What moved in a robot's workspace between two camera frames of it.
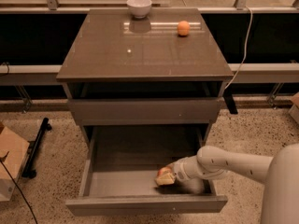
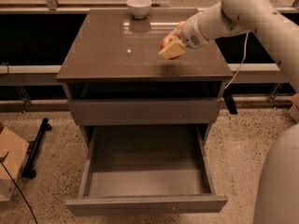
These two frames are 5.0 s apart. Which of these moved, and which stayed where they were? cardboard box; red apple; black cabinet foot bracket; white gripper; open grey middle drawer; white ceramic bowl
Moved: red apple; white gripper
Stayed: cardboard box; white ceramic bowl; open grey middle drawer; black cabinet foot bracket
